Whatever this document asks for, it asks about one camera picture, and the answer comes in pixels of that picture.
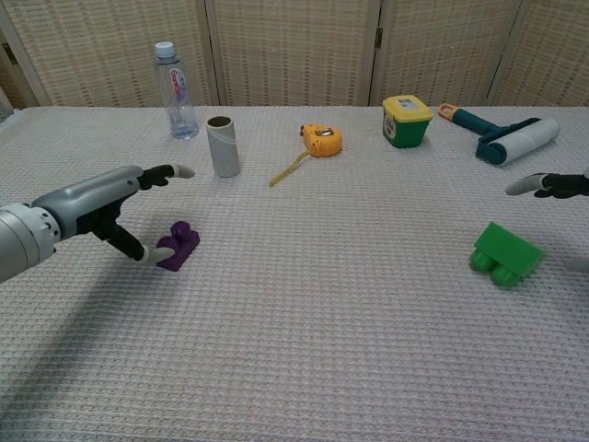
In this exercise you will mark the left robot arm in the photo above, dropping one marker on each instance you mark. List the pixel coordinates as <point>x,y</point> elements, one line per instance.
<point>20,241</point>

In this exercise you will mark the cardboard paper tube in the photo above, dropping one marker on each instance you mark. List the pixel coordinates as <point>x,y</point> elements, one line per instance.
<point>224,152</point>

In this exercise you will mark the green toy brick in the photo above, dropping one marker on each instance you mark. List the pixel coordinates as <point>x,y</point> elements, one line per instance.
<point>506,251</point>

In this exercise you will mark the green tub with yellow lid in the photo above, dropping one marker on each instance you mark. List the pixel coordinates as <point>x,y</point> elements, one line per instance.
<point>405,126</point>

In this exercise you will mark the clear plastic water bottle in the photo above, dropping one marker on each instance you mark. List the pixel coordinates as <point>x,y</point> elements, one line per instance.
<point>177,101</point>

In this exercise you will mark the white woven tablecloth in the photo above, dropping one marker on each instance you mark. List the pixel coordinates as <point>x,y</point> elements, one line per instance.
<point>322,299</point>

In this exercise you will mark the yellow tape measure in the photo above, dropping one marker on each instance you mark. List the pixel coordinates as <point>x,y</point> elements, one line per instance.
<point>324,140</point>

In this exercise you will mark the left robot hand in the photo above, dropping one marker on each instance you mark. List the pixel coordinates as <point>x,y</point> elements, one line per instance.
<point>87,202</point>

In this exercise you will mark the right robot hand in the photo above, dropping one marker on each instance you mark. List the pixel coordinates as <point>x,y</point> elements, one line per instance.
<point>566,184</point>

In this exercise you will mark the beige woven folding screen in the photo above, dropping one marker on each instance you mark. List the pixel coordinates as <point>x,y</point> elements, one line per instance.
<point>294,50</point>

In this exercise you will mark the teal lint roller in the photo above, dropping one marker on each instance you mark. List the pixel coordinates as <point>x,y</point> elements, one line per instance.
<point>520,140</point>

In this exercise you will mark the purple toy brick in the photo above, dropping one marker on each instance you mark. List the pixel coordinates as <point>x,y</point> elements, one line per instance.
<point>181,241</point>

